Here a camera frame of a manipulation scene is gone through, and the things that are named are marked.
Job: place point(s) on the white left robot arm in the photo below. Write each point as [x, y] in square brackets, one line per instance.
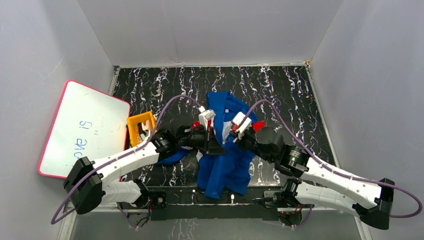
[94, 182]

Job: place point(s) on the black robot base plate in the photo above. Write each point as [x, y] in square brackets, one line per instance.
[173, 203]

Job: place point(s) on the blue red white jacket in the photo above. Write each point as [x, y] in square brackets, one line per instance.
[229, 170]

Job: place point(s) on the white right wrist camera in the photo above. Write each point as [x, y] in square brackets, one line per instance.
[240, 124]

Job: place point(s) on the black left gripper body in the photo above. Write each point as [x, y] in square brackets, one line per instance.
[208, 140]

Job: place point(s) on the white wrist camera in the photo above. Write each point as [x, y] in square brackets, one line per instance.
[206, 117]
[240, 124]

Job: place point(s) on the pink-framed whiteboard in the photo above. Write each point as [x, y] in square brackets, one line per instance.
[87, 123]

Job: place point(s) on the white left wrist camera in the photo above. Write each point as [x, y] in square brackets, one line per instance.
[206, 117]

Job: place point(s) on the orange plastic box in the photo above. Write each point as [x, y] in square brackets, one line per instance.
[140, 127]

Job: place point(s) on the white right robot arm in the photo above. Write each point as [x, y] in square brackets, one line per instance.
[316, 183]

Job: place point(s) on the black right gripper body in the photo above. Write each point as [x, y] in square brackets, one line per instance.
[249, 139]

